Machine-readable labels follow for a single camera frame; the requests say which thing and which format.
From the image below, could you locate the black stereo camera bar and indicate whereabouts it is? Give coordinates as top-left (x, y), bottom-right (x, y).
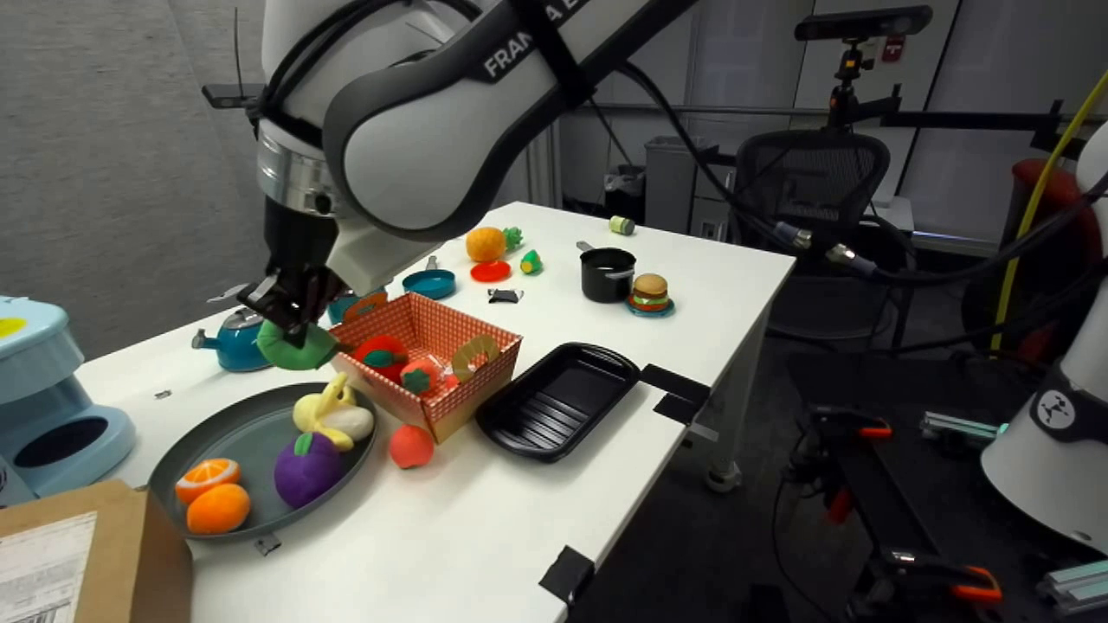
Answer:
top-left (792, 0), bottom-right (934, 46)
top-left (196, 78), bottom-right (268, 114)

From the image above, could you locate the blue toy coffee machine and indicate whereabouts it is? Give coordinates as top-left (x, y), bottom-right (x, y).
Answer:
top-left (0, 290), bottom-right (139, 509)

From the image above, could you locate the black office chair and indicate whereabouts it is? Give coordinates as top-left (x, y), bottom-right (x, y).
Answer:
top-left (729, 127), bottom-right (912, 348)

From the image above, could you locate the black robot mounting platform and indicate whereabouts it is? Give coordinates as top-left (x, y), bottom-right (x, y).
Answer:
top-left (792, 396), bottom-right (1050, 623)

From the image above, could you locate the yellow banana plush toy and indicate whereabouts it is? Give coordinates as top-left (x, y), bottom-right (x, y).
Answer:
top-left (288, 372), bottom-right (382, 455)

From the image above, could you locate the red toy dish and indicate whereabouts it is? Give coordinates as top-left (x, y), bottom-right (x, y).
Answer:
top-left (468, 255), bottom-right (515, 287)

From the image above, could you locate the small red-orange plush fruit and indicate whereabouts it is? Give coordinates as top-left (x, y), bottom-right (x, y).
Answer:
top-left (384, 419), bottom-right (436, 470)

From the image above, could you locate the orange checkered cardboard box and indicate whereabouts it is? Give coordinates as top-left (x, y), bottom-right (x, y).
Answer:
top-left (327, 290), bottom-right (525, 445)

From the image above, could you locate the teal metal bar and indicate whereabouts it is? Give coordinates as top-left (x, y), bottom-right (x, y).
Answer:
top-left (917, 407), bottom-right (1011, 445)
top-left (1032, 556), bottom-right (1108, 612)

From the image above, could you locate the white table leg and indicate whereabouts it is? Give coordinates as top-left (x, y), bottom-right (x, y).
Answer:
top-left (700, 302), bottom-right (776, 497)

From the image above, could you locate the grey cabinet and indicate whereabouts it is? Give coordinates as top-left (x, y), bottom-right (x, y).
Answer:
top-left (640, 130), bottom-right (700, 237)

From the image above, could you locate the toy burger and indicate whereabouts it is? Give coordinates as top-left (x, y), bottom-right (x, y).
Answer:
top-left (623, 270), bottom-right (677, 320)

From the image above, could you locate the green pear plush toy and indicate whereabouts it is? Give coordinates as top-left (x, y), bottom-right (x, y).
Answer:
top-left (253, 320), bottom-right (343, 374)

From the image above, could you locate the grey curtain backdrop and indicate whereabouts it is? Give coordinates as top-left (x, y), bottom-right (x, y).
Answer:
top-left (0, 0), bottom-right (563, 359)

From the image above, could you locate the cardboard box with label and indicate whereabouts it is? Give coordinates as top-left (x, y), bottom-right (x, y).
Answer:
top-left (0, 477), bottom-right (196, 623)

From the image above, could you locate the red chair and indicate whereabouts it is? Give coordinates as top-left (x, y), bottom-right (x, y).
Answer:
top-left (962, 151), bottom-right (1108, 367)

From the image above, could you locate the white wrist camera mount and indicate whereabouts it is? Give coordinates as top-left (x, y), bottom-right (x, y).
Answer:
top-left (322, 215), bottom-right (409, 302)

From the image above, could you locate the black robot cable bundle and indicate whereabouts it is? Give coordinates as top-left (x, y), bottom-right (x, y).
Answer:
top-left (616, 63), bottom-right (1108, 287)

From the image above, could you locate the orange tomato plush toy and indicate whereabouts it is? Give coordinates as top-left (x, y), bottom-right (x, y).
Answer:
top-left (399, 352), bottom-right (455, 402)

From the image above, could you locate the black table bracket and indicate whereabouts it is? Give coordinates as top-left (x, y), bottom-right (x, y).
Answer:
top-left (637, 359), bottom-right (712, 426)
top-left (537, 543), bottom-right (597, 606)

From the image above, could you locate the purple plum plush toy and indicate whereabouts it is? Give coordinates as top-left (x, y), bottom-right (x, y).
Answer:
top-left (268, 429), bottom-right (343, 513)

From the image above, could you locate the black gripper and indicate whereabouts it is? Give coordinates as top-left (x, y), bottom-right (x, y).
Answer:
top-left (230, 196), bottom-right (347, 348)

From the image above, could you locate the black toy pot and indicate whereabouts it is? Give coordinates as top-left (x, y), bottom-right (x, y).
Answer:
top-left (573, 239), bottom-right (640, 306)

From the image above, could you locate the whole orange plush fruit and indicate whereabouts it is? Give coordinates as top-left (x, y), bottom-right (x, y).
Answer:
top-left (182, 482), bottom-right (253, 538)

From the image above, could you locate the grey oval plate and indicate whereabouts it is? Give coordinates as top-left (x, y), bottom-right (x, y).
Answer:
top-left (144, 380), bottom-right (387, 548)

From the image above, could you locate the yellow-orange round plush toy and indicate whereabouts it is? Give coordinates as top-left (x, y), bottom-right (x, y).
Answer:
top-left (462, 224), bottom-right (507, 265)

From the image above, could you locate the yellow cable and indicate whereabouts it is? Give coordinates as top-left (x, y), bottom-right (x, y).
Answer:
top-left (986, 67), bottom-right (1108, 355)

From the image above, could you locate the teal toy pan lid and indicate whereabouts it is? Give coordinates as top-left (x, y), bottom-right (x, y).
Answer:
top-left (399, 261), bottom-right (461, 306)

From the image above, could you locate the black ribbed tray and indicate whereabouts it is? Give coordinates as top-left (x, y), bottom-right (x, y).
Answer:
top-left (472, 340), bottom-right (644, 464)

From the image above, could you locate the black camera boom mount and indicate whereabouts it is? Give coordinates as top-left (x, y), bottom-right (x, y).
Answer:
top-left (819, 36), bottom-right (1071, 134)

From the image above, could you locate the orange black bar clamp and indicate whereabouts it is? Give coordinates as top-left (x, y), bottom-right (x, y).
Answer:
top-left (805, 405), bottom-right (896, 445)
top-left (884, 548), bottom-right (1008, 610)

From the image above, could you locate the teal toy kettle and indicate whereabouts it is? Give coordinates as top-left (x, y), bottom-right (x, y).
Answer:
top-left (185, 302), bottom-right (277, 377)

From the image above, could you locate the red strawberry plush toy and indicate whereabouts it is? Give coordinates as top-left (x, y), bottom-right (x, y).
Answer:
top-left (349, 330), bottom-right (410, 374)

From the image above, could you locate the half orange plush toy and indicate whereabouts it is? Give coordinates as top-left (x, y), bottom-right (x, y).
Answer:
top-left (171, 455), bottom-right (247, 507)

